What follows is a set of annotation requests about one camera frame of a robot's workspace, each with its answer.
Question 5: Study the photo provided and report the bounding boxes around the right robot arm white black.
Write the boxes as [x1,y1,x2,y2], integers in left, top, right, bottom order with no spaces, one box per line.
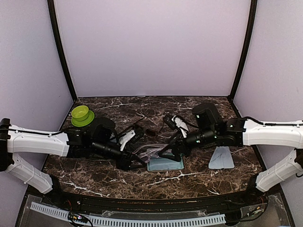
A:
[158,103,303,205]

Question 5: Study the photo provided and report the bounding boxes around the folded light blue cloth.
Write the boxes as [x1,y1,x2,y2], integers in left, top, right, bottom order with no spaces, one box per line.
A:
[208,147,235,170]

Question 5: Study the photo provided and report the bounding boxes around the right black frame post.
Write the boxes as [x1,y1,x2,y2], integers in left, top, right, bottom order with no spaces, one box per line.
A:
[228,0,258,103]

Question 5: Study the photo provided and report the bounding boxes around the white slotted cable duct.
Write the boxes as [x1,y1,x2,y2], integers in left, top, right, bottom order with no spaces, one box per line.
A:
[30,202,226,227]

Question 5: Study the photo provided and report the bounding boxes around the black frame post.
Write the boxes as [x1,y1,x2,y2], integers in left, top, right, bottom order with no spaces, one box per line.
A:
[228,0,258,103]
[47,0,78,102]

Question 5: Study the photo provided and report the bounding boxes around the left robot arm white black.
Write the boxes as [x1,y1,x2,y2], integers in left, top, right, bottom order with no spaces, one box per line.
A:
[0,117,146,206]

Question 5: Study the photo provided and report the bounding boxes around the pink transparent sunglasses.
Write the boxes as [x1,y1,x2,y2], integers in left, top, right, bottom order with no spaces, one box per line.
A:
[133,144,167,163]

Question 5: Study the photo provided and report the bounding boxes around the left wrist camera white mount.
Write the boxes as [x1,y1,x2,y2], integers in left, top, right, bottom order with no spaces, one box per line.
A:
[119,128,144,151]

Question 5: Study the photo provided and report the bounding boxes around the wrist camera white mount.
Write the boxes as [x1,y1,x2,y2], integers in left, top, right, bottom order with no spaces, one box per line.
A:
[163,114,189,138]
[119,128,144,151]

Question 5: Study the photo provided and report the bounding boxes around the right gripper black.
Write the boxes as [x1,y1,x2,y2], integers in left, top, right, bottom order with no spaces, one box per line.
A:
[158,126,217,162]

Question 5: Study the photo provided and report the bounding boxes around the beige glasses case teal lining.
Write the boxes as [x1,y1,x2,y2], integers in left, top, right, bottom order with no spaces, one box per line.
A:
[146,151,185,172]

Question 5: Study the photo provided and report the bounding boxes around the black front rail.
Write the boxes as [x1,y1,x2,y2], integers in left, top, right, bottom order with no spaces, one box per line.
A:
[44,191,268,213]

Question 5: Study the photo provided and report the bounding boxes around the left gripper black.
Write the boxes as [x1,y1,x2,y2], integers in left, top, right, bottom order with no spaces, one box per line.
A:
[92,140,147,171]

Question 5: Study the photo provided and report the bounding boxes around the green bowl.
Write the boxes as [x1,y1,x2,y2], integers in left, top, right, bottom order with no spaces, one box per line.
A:
[71,105,89,122]

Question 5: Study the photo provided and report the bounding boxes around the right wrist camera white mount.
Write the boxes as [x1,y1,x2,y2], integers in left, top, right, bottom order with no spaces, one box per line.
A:
[163,114,189,138]

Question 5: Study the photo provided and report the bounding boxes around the green plate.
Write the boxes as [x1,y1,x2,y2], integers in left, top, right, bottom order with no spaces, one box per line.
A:
[71,110,95,127]

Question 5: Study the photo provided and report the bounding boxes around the brown sunglasses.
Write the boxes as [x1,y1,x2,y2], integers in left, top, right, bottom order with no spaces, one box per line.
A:
[133,113,164,137]

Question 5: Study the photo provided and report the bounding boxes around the left black frame post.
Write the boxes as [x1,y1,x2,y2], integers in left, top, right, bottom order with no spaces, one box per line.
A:
[47,0,78,102]

